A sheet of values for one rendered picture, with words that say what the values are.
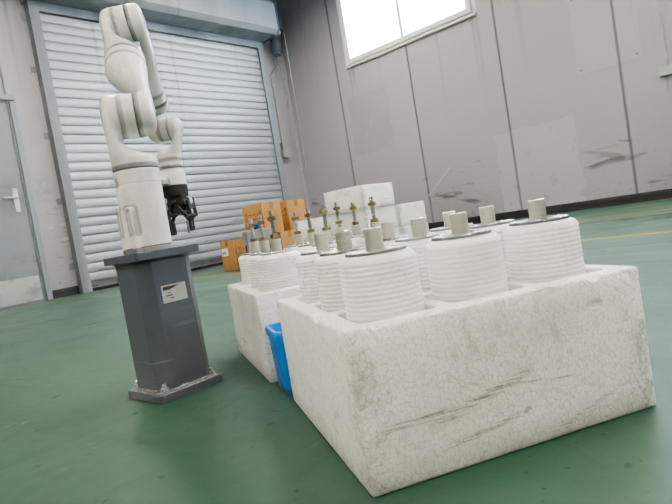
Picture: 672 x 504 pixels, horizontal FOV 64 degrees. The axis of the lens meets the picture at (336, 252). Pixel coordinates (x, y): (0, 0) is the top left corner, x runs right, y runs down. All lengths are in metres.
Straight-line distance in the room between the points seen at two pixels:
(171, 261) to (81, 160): 5.46
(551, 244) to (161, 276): 0.75
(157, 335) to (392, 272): 0.65
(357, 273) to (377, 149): 7.01
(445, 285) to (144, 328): 0.67
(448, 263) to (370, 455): 0.24
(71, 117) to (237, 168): 2.21
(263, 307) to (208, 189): 6.27
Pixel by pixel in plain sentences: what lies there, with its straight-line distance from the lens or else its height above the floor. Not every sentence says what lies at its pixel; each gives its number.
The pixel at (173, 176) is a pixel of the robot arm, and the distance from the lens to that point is 1.67.
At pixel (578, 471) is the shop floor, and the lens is 0.65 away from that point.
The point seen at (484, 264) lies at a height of 0.22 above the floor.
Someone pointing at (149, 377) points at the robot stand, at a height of 0.05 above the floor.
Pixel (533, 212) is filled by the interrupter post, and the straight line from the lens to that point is 0.76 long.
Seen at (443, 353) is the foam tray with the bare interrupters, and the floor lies 0.13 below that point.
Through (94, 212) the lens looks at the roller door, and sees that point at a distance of 6.51.
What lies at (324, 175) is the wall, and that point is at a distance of 8.26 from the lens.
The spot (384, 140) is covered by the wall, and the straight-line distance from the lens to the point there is 7.54.
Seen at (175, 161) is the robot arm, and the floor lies 0.55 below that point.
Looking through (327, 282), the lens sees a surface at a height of 0.22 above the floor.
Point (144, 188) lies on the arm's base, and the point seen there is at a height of 0.43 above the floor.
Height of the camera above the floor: 0.29
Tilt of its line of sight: 3 degrees down
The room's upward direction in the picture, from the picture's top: 9 degrees counter-clockwise
